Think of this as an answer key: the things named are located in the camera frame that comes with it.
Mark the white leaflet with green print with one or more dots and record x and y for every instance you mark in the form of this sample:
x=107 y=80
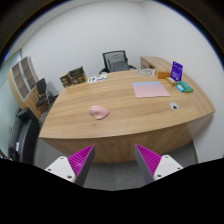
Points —
x=97 y=79

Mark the small brown cardboard box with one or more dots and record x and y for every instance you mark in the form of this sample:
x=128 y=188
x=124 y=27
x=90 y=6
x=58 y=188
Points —
x=65 y=81

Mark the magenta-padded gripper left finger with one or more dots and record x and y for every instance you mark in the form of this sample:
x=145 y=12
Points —
x=78 y=160

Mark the green packet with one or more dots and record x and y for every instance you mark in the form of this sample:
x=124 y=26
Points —
x=187 y=86

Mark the pink computer mouse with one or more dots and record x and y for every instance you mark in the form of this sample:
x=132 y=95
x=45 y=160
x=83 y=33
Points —
x=99 y=112

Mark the pink and blue mouse pad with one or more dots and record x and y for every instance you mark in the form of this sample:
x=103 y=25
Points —
x=150 y=89

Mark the wooden shelf unit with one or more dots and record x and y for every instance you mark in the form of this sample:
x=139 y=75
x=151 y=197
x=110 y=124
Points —
x=20 y=81

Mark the purple package card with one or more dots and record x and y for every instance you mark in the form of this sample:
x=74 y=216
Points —
x=176 y=71

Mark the black mesh office chair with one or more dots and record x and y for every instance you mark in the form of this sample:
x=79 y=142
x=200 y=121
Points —
x=115 y=61

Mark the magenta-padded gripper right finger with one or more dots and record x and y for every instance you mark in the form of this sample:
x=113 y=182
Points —
x=150 y=160

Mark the blue packet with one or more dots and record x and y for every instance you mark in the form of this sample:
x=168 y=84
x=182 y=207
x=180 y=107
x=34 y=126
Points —
x=180 y=88

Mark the wooden side desk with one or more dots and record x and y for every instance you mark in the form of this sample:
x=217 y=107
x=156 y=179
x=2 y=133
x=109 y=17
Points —
x=151 y=61

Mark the large brown cardboard box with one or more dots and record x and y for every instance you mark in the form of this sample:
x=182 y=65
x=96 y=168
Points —
x=78 y=76

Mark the tan box with white label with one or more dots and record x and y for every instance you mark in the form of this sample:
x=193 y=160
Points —
x=171 y=81

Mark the orange-brown cardboard box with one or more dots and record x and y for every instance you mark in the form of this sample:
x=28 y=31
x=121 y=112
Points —
x=162 y=74

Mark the small black chair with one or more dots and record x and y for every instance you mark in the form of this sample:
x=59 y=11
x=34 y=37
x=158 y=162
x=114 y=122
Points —
x=41 y=87

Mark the black armchair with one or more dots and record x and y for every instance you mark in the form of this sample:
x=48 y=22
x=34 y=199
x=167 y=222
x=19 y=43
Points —
x=23 y=133

